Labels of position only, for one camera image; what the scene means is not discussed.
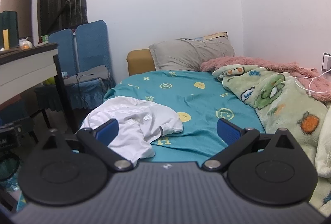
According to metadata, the grey pillow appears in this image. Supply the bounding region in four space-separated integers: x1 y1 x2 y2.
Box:
149 38 235 71

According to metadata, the pink fluffy blanket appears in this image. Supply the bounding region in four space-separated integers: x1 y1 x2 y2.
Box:
200 56 331 103

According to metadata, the wall socket with white charger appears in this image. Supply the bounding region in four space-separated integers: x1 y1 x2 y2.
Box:
322 52 331 71

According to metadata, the white desk with dark top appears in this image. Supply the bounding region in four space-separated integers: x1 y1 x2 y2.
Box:
0 42 79 134

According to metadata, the white shirt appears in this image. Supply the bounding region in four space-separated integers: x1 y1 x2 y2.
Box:
80 96 184 165

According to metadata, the cardboard box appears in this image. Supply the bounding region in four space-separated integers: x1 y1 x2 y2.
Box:
0 0 34 39

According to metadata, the thin black cable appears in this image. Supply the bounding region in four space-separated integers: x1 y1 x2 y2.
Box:
76 73 94 90

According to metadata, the teal plastic bag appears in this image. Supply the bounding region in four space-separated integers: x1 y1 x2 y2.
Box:
0 152 27 212

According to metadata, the blue covered chair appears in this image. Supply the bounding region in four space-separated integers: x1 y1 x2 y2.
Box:
62 20 117 111
34 29 78 111

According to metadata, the teal printed bed sheet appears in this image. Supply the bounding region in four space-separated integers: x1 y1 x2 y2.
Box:
103 70 265 164

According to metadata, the mustard yellow cushion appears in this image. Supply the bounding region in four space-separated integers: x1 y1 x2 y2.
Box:
126 49 156 76

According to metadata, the yellow and blue pillow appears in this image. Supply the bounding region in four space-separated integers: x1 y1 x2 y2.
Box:
193 32 228 41

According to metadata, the grey cloth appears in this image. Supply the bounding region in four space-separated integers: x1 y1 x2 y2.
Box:
62 66 112 86

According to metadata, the dark green box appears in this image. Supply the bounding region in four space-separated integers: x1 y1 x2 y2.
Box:
0 10 19 49

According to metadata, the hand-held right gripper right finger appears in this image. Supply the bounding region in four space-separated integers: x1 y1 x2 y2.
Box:
202 118 298 172

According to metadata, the green cartoon print blanket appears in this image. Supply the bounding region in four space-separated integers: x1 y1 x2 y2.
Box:
212 64 331 215

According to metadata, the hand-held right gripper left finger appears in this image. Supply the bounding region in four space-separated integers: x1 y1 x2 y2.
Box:
39 118 134 172

